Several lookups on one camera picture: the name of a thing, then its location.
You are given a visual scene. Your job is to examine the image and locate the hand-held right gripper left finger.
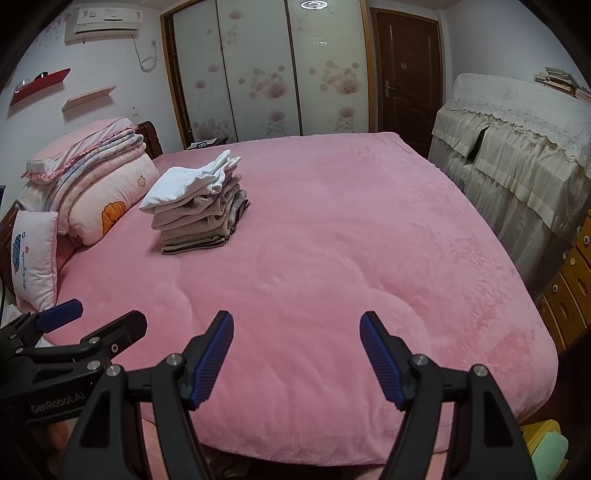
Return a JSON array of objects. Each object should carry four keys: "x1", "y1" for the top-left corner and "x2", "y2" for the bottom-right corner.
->
[{"x1": 58, "y1": 310, "x2": 235, "y2": 480}]

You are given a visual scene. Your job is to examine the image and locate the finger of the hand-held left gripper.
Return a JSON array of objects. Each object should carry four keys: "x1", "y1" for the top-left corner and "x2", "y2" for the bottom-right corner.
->
[
  {"x1": 0, "y1": 299, "x2": 85, "y2": 352},
  {"x1": 14, "y1": 310, "x2": 148, "y2": 370}
]

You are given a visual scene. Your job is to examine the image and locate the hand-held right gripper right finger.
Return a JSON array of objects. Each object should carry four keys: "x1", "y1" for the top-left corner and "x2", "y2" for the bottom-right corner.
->
[{"x1": 359, "y1": 311, "x2": 539, "y2": 480}]

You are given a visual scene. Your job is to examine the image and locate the white printed sweatshirt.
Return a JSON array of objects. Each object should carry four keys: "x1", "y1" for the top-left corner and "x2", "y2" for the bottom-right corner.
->
[{"x1": 139, "y1": 150, "x2": 242, "y2": 214}]

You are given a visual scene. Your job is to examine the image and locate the stack of folded clothes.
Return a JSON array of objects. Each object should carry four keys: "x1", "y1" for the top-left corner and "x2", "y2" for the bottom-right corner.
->
[{"x1": 151, "y1": 173, "x2": 251, "y2": 256}]

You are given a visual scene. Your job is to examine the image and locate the small white embroidered pillow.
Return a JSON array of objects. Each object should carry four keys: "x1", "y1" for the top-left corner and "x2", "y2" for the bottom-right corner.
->
[{"x1": 10, "y1": 210, "x2": 61, "y2": 311}]

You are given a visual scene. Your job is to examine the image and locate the pink bed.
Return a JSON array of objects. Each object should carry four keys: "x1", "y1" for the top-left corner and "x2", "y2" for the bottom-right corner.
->
[{"x1": 44, "y1": 131, "x2": 560, "y2": 464}]

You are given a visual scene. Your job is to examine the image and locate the yellow plastic stool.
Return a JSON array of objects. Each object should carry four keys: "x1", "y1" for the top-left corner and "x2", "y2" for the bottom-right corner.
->
[{"x1": 519, "y1": 419, "x2": 561, "y2": 462}]

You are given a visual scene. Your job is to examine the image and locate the pink ruffled pillow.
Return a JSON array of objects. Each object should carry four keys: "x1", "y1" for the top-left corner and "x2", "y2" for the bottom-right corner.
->
[{"x1": 22, "y1": 117, "x2": 139, "y2": 183}]

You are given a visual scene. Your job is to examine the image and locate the pale green plastic object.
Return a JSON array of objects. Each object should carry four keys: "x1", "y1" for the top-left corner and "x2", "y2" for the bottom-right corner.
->
[{"x1": 531, "y1": 431, "x2": 570, "y2": 480}]

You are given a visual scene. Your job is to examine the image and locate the dark wooden headboard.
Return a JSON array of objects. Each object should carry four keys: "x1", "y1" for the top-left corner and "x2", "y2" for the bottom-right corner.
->
[{"x1": 136, "y1": 121, "x2": 163, "y2": 158}]

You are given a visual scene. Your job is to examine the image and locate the light wooden drawer cabinet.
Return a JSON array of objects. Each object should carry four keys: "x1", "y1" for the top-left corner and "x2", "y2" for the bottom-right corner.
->
[{"x1": 536, "y1": 226, "x2": 591, "y2": 354}]

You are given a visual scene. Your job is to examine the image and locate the cream lace covered furniture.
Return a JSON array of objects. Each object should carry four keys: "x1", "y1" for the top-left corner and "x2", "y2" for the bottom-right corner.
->
[{"x1": 428, "y1": 73, "x2": 591, "y2": 282}]

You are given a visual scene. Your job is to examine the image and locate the brown wooden door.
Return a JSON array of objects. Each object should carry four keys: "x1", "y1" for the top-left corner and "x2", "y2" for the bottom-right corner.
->
[{"x1": 369, "y1": 8, "x2": 444, "y2": 158}]

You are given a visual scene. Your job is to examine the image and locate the white air conditioner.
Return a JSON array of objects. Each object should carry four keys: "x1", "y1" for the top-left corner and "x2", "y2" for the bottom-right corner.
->
[{"x1": 65, "y1": 6, "x2": 141, "y2": 45}]

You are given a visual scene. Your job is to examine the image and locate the floral sliding door wardrobe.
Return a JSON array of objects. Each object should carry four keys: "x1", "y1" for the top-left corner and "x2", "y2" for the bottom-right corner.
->
[{"x1": 160, "y1": 0, "x2": 370, "y2": 149}]

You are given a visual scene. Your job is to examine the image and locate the stack of books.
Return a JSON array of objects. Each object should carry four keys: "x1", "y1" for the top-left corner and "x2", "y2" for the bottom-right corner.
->
[{"x1": 533, "y1": 67, "x2": 591, "y2": 100}]

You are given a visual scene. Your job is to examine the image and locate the light wooden wall shelf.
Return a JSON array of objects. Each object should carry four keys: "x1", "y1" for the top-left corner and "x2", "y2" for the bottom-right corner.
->
[{"x1": 62, "y1": 84, "x2": 117, "y2": 113}]

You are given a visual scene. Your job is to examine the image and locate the red wall shelf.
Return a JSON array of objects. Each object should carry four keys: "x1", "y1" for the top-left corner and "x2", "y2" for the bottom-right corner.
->
[{"x1": 9, "y1": 68, "x2": 71, "y2": 107}]

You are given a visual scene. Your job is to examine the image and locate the white wall cable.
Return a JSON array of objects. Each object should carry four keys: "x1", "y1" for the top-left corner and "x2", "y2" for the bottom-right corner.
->
[{"x1": 134, "y1": 39, "x2": 160, "y2": 72}]

